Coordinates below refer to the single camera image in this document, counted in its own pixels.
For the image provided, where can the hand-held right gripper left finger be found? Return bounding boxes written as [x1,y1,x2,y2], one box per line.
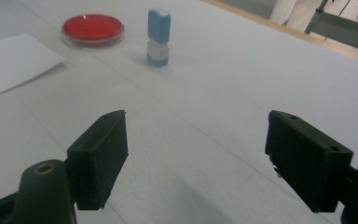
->
[66,109,129,211]

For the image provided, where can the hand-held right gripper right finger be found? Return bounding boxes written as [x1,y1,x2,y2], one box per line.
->
[265,110,354,214]

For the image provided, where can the round red ink pad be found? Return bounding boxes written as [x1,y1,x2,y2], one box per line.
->
[61,13,126,49]

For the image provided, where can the blue and white stamp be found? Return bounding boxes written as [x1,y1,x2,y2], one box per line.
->
[146,8,172,68]

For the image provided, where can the wooden table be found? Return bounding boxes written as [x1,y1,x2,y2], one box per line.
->
[200,0,358,66]

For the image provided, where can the white paper sheet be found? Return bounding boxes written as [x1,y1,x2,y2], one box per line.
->
[0,33,66,102]

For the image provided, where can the white panel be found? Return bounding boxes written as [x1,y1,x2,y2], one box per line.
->
[268,0,324,34]

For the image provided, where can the metal desk frame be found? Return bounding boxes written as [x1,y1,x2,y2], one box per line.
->
[304,0,358,55]

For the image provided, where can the black cable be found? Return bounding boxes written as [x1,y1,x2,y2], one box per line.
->
[324,0,352,41]

